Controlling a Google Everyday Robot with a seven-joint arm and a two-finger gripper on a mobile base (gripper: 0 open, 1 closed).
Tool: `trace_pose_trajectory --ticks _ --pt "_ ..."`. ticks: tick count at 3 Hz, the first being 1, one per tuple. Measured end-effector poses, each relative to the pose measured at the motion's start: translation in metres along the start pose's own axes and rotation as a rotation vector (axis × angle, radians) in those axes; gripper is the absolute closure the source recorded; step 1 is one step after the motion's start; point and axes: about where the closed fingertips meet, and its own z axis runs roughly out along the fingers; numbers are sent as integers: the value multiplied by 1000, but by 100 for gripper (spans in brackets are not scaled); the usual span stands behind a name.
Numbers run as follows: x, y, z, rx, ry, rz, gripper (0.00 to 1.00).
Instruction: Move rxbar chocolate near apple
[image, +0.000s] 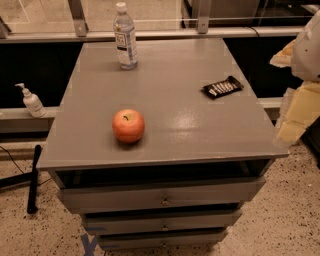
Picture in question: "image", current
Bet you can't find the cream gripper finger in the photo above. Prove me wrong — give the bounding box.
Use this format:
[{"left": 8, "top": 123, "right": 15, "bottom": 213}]
[
  {"left": 276, "top": 81, "right": 320, "bottom": 144},
  {"left": 270, "top": 40, "right": 295, "bottom": 68}
]

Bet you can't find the black rxbar chocolate wrapper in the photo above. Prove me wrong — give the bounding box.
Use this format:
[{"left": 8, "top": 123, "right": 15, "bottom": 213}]
[{"left": 202, "top": 76, "right": 244, "bottom": 99}]

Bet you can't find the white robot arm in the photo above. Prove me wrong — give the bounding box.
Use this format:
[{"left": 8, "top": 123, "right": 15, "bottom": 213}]
[{"left": 270, "top": 11, "right": 320, "bottom": 145}]

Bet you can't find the red apple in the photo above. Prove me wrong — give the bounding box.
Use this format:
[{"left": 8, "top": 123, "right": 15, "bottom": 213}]
[{"left": 112, "top": 109, "right": 145, "bottom": 144}]

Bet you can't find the grey drawer cabinet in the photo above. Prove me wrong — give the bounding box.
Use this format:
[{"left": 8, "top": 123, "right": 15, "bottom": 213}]
[{"left": 37, "top": 37, "right": 290, "bottom": 252}]

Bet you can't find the clear plastic water bottle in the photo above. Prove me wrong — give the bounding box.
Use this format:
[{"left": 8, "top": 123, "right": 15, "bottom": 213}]
[{"left": 113, "top": 2, "right": 138, "bottom": 70}]

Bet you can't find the middle grey drawer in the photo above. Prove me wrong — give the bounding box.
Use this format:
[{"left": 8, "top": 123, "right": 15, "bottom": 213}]
[{"left": 82, "top": 210, "right": 242, "bottom": 235}]

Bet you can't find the grey drawer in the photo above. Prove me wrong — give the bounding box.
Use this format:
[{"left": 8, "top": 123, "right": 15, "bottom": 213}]
[
  {"left": 98, "top": 228, "right": 227, "bottom": 251},
  {"left": 82, "top": 210, "right": 242, "bottom": 235},
  {"left": 57, "top": 177, "right": 266, "bottom": 214}
]

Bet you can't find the bottom grey drawer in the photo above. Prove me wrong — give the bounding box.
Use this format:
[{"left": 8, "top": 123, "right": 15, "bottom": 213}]
[{"left": 98, "top": 228, "right": 227, "bottom": 251}]

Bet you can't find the top grey drawer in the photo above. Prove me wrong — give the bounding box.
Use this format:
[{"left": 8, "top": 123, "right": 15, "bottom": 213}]
[{"left": 57, "top": 177, "right": 266, "bottom": 214}]

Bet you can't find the white pump dispenser bottle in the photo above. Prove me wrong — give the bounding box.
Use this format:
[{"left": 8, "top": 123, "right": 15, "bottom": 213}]
[{"left": 16, "top": 83, "right": 46, "bottom": 118}]

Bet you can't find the blue tape cross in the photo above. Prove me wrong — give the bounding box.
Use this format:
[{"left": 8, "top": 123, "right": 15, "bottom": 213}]
[{"left": 81, "top": 234, "right": 97, "bottom": 256}]

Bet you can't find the black stand leg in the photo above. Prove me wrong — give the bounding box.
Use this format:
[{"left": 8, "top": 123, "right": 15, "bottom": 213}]
[{"left": 0, "top": 145, "right": 42, "bottom": 214}]

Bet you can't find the metal window rail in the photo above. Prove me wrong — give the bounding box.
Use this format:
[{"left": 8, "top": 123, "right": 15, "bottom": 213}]
[{"left": 0, "top": 26, "right": 303, "bottom": 44}]

